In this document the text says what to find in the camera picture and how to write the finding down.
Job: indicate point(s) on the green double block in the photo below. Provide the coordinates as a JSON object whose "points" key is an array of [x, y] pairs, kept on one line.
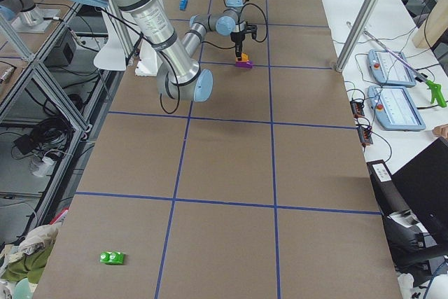
{"points": [[112, 257]]}

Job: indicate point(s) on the teach pendant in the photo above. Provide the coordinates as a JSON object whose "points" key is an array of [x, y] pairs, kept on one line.
{"points": [[387, 70], [394, 109]]}

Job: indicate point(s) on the long blue block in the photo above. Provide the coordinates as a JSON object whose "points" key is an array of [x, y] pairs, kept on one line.
{"points": [[183, 5]]}

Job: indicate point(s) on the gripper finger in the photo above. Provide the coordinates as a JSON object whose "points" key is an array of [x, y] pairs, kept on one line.
{"points": [[238, 51]]}

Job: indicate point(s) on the brown paper table cover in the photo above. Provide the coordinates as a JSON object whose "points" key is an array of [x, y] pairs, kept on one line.
{"points": [[260, 192]]}

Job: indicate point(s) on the orange trapezoid block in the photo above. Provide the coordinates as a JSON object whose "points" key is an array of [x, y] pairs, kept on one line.
{"points": [[242, 58]]}

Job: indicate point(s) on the purple trapezoid block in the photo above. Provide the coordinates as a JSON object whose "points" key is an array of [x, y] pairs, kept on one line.
{"points": [[244, 64]]}

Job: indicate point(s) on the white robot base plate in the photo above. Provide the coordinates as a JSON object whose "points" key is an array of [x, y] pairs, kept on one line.
{"points": [[147, 61]]}

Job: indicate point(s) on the far teach pendant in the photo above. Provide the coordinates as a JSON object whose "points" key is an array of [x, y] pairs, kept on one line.
{"points": [[387, 70]]}

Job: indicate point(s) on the near teach pendant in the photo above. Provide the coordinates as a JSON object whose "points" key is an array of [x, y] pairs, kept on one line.
{"points": [[394, 109]]}

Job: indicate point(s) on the aluminium frame post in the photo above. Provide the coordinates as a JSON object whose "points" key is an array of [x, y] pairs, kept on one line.
{"points": [[355, 33]]}

